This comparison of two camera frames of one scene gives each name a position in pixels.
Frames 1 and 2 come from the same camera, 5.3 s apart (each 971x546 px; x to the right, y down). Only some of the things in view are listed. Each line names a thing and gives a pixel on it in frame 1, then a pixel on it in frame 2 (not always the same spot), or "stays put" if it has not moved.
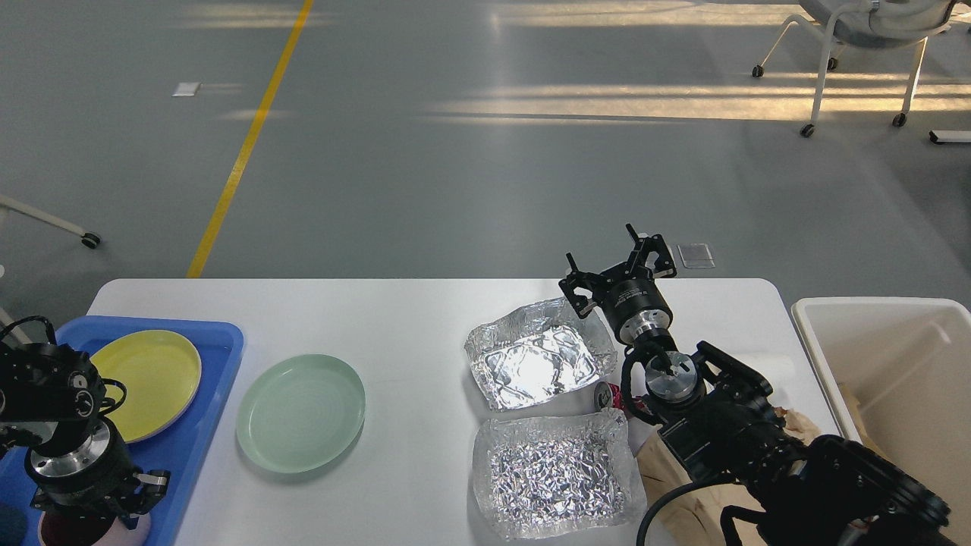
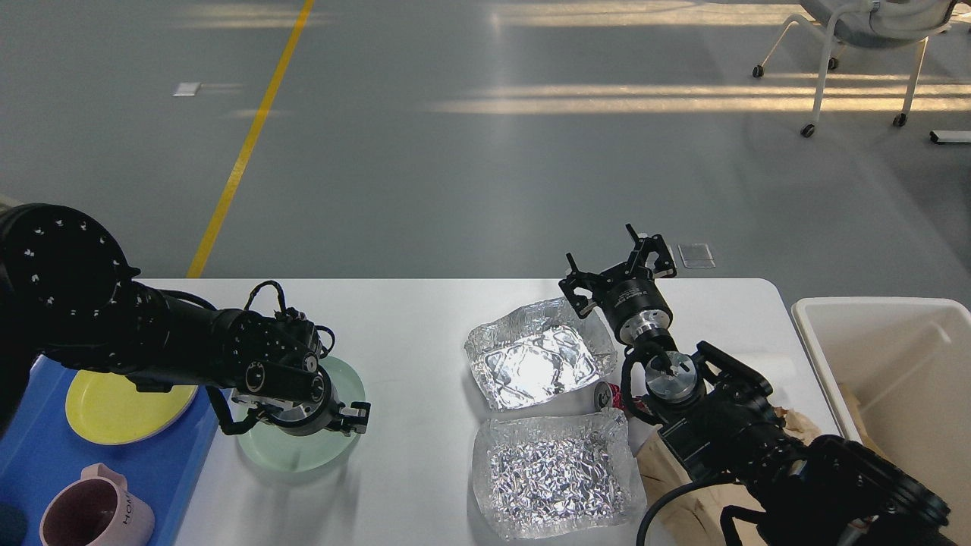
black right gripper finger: x=646 y=245 stays put
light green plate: x=301 y=414 stays put
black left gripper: x=95 y=483 → x=308 y=418
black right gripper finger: x=576 y=278 stays put
